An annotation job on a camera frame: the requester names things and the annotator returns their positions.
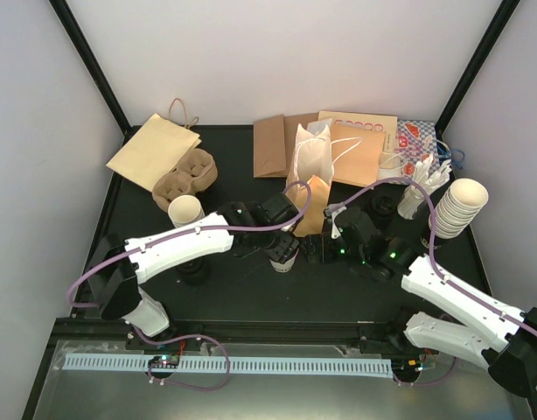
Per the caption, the orange paper bag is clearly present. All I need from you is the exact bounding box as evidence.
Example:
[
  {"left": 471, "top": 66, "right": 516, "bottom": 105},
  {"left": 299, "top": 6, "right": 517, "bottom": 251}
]
[
  {"left": 331, "top": 123, "right": 386, "bottom": 186},
  {"left": 285, "top": 122, "right": 364, "bottom": 238}
]

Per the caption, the single white paper cup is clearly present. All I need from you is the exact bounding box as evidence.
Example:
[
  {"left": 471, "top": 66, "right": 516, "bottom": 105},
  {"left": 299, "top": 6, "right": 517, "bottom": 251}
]
[{"left": 269, "top": 257, "right": 296, "bottom": 273}]

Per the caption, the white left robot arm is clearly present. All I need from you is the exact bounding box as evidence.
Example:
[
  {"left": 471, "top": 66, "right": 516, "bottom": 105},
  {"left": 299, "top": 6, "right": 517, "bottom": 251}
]
[{"left": 87, "top": 192, "right": 305, "bottom": 349}]

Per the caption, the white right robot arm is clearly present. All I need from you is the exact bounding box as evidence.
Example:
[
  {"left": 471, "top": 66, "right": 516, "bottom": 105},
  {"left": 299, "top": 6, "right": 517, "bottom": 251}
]
[{"left": 301, "top": 207, "right": 537, "bottom": 398}]

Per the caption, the stack of black cup lids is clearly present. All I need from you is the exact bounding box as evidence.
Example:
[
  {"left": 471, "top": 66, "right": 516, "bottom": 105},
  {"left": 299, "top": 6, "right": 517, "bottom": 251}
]
[{"left": 366, "top": 193, "right": 397, "bottom": 229}]

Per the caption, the brown kraft paper bag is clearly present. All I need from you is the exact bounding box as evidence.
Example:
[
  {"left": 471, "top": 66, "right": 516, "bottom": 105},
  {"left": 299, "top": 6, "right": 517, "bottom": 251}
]
[{"left": 253, "top": 113, "right": 318, "bottom": 179}]

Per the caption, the stack of white paper cups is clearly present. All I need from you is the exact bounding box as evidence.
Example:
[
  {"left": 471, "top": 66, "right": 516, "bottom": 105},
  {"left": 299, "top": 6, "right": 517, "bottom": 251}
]
[{"left": 167, "top": 195, "right": 205, "bottom": 228}]

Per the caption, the stack of pulp cup carriers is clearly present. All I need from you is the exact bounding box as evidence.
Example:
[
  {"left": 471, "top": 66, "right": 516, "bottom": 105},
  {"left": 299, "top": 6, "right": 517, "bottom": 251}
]
[{"left": 151, "top": 148, "right": 218, "bottom": 212}]

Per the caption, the blue checkered paper bag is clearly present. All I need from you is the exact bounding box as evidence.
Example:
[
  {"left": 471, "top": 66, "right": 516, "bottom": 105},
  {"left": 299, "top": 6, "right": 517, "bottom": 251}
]
[{"left": 394, "top": 120, "right": 465, "bottom": 178}]

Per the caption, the white paper bag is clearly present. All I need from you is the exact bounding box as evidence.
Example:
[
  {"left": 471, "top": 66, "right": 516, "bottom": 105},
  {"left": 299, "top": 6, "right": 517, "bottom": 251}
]
[{"left": 307, "top": 118, "right": 332, "bottom": 137}]

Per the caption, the beige bag with red circles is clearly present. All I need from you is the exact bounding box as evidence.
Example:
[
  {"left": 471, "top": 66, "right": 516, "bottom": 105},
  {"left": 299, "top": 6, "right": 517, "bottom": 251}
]
[{"left": 318, "top": 110, "right": 398, "bottom": 133}]

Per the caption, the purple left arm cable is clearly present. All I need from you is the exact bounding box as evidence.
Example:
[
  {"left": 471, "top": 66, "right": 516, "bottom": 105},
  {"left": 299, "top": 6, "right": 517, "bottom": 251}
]
[{"left": 66, "top": 179, "right": 313, "bottom": 310}]

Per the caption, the tan paper bag with handles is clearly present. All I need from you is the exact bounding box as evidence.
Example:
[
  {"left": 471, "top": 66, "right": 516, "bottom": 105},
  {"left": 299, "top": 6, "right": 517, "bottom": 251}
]
[{"left": 106, "top": 98, "right": 201, "bottom": 192}]

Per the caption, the light blue cable duct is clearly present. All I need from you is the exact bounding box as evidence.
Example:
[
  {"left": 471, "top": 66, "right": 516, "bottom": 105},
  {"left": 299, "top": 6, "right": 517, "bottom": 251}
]
[{"left": 62, "top": 353, "right": 394, "bottom": 379}]

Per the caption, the black frame post right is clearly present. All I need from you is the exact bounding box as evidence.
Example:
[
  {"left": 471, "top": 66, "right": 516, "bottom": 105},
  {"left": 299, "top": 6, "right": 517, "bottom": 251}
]
[{"left": 435, "top": 0, "right": 520, "bottom": 137}]

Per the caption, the black frame post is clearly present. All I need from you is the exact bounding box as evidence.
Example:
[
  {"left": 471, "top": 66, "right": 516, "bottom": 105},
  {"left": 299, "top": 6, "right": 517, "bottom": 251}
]
[
  {"left": 49, "top": 0, "right": 132, "bottom": 136},
  {"left": 435, "top": 0, "right": 520, "bottom": 137}
]

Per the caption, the black frame post left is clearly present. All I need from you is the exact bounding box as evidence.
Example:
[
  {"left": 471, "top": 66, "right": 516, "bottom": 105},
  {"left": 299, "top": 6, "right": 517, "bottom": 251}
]
[{"left": 49, "top": 0, "right": 132, "bottom": 136}]

